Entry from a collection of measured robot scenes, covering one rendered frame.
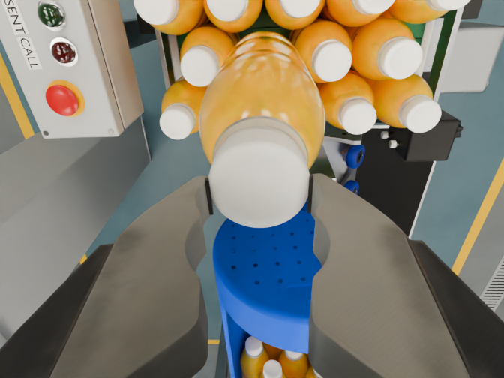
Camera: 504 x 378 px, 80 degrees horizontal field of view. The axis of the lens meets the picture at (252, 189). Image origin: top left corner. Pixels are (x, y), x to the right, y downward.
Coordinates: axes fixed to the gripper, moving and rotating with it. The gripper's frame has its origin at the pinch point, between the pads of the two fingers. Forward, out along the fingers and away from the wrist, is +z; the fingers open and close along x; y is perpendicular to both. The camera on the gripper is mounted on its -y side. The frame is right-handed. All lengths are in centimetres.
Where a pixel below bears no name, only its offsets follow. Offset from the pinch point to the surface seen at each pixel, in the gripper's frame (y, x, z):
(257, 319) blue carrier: 28.1, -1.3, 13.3
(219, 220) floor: 106, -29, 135
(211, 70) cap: 0.2, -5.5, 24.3
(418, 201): 85, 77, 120
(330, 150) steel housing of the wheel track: 18.5, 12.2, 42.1
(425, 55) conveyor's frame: 3, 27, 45
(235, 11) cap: -5.2, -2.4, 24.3
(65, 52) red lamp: -2.3, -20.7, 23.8
